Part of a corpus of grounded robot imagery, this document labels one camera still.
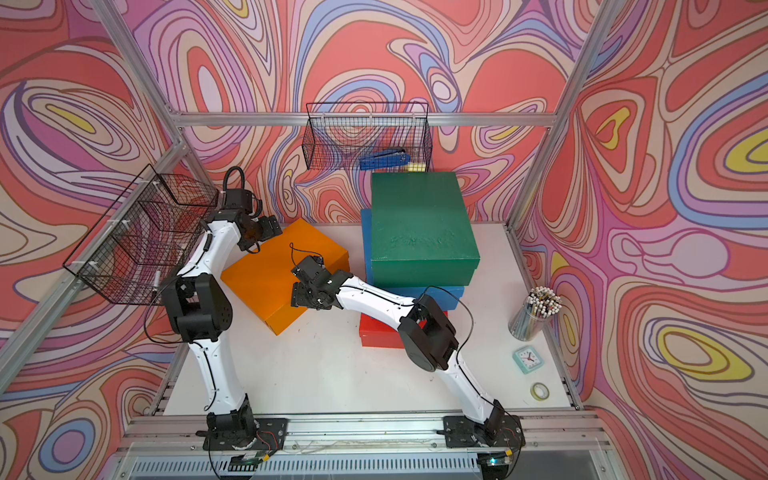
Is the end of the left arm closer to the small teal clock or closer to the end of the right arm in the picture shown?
the end of the right arm

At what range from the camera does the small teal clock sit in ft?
2.75

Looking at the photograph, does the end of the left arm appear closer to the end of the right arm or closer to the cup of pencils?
the end of the right arm

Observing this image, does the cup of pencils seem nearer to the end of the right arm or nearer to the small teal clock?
the small teal clock

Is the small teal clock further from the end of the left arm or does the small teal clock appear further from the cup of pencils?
the end of the left arm

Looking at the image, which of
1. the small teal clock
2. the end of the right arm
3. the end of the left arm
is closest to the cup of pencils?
the small teal clock

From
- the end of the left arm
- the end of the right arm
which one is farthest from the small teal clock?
the end of the left arm

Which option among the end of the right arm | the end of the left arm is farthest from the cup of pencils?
the end of the left arm

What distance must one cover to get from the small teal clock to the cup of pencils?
4cm

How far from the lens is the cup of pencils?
78 cm

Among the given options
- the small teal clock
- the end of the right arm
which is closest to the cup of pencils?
the small teal clock
